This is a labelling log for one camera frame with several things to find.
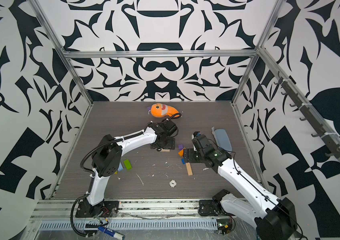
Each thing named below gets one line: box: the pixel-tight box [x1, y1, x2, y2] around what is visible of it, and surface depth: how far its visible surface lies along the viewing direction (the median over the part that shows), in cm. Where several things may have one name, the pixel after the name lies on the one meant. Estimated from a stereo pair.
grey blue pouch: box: [211, 126, 233, 153], surface depth 101 cm
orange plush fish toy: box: [147, 103, 180, 118], surface depth 107 cm
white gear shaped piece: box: [169, 179, 177, 188], surface depth 84 cm
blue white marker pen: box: [98, 226, 126, 240], surface depth 69 cm
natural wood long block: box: [185, 162, 193, 176], surface depth 89 cm
